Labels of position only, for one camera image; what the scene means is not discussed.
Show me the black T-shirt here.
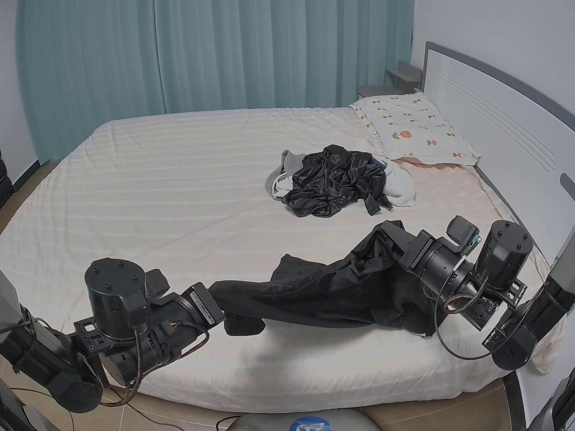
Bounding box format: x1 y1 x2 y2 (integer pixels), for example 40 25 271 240
209 229 438 338

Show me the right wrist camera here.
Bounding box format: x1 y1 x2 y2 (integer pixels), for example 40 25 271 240
447 216 481 255

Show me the bed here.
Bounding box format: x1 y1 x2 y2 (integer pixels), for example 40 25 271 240
0 41 575 414

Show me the black chest of drawers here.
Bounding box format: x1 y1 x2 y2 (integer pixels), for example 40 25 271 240
0 148 12 205

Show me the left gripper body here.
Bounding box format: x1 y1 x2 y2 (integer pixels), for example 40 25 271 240
147 284 225 345

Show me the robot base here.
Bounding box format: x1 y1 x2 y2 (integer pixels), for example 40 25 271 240
222 409 373 431

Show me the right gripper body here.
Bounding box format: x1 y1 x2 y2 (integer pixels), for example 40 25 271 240
382 219 477 297

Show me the grey bedside table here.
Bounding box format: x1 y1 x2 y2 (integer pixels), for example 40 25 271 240
358 60 424 100

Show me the blue-green curtain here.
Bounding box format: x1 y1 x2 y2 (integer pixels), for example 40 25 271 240
16 0 416 163

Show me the pile of clothes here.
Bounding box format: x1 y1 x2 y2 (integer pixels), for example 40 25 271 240
265 144 416 218

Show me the black cable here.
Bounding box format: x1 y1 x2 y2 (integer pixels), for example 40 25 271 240
433 301 499 361

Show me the white printed pillow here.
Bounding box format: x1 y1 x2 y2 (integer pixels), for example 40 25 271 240
349 92 480 166

